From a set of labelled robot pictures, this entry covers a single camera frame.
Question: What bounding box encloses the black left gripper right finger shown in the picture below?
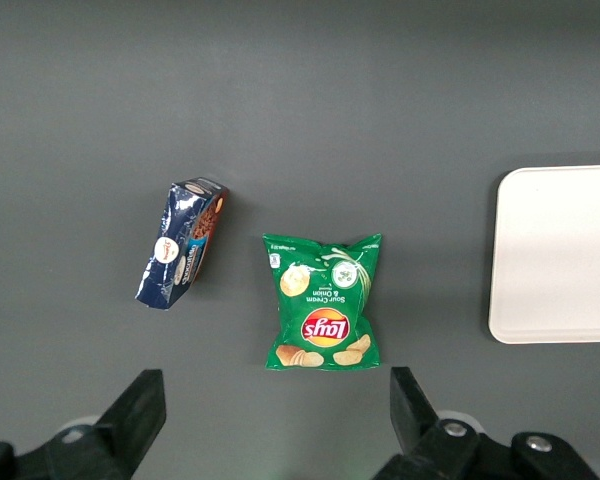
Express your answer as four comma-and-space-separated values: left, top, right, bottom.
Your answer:
373, 366, 600, 480

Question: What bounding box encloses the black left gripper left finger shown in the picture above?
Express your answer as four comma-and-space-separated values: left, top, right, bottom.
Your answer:
0, 368, 168, 480

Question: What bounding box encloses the white rectangular plastic tray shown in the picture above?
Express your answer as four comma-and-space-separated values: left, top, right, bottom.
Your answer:
487, 164, 600, 345

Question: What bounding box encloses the green Lay's chips bag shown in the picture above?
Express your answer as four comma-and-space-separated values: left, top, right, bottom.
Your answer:
261, 232, 383, 372

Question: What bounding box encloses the blue chocolate cookie box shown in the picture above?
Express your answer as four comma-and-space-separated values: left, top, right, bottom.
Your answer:
134, 176, 230, 312

